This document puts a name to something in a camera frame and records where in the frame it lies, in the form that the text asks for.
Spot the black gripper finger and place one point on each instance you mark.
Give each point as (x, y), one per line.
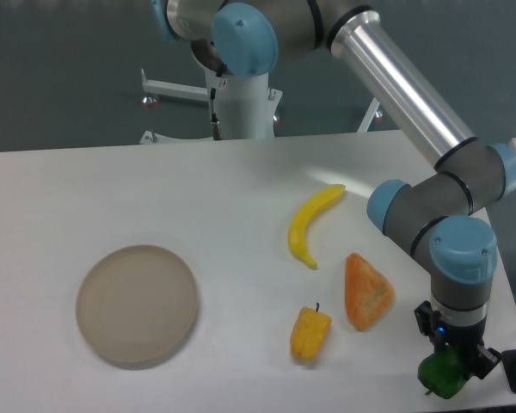
(484, 361)
(436, 331)

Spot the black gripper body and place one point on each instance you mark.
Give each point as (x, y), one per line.
(463, 329)

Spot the green toy pepper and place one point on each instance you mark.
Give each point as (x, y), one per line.
(442, 373)

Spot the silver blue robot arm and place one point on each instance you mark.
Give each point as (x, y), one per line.
(240, 42)

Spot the yellow toy pepper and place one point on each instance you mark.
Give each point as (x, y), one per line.
(309, 332)

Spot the beige round plate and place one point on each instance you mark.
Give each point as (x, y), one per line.
(137, 306)

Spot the orange toy bread wedge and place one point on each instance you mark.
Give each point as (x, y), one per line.
(368, 293)

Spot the yellow toy banana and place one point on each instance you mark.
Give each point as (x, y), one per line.
(317, 204)

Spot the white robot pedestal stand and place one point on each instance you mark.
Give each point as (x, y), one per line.
(239, 108)

